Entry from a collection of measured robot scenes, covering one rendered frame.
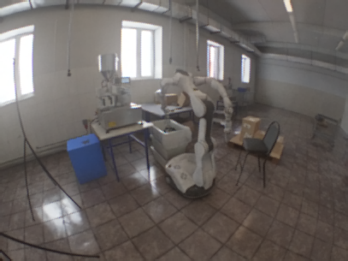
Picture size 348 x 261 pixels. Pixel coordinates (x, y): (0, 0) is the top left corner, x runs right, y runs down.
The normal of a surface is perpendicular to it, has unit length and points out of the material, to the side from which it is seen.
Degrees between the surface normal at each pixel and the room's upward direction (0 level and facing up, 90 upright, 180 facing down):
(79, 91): 90
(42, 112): 90
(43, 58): 90
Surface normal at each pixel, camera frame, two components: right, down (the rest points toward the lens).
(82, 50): 0.65, 0.28
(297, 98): -0.76, 0.23
